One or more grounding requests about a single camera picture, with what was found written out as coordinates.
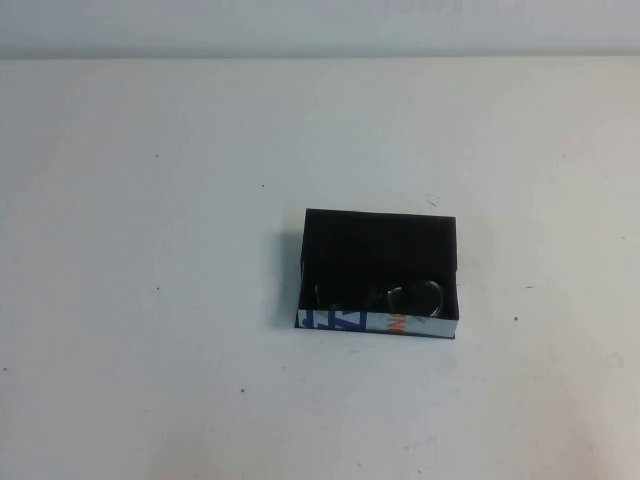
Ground black glasses case printed front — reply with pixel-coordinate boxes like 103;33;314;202
295;207;460;342

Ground black frame glasses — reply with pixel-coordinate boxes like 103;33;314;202
313;277;446;319

